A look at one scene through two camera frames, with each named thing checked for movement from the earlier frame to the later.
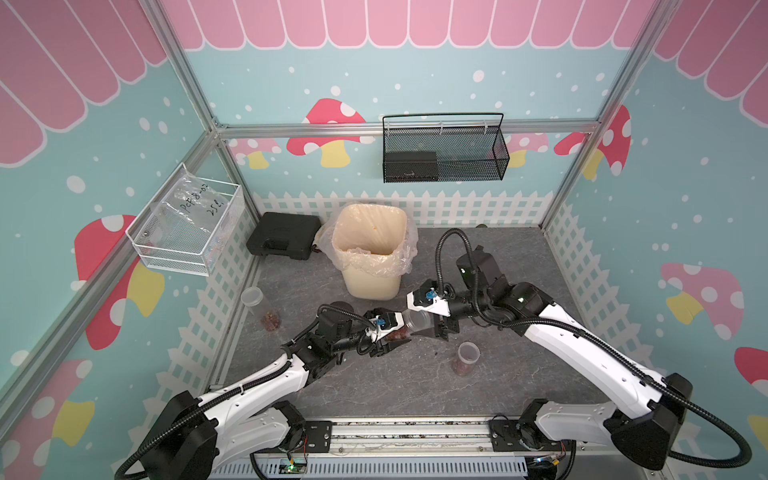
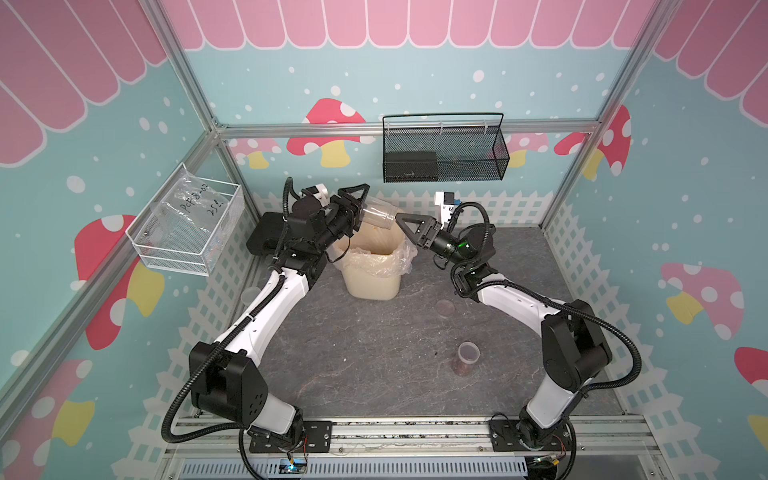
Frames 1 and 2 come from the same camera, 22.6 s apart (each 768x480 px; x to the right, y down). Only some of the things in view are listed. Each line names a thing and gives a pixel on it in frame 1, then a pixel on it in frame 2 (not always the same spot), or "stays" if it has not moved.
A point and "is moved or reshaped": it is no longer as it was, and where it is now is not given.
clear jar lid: (418, 320) is moved or reshaped
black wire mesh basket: (443, 147) stays
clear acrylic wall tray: (189, 224) stays
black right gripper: (444, 323) -> (426, 236)
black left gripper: (377, 350) -> (351, 212)
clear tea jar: (464, 364) stays
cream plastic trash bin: (369, 243) stays
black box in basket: (411, 166) stays
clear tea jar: (400, 335) -> (379, 212)
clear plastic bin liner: (371, 239) stays
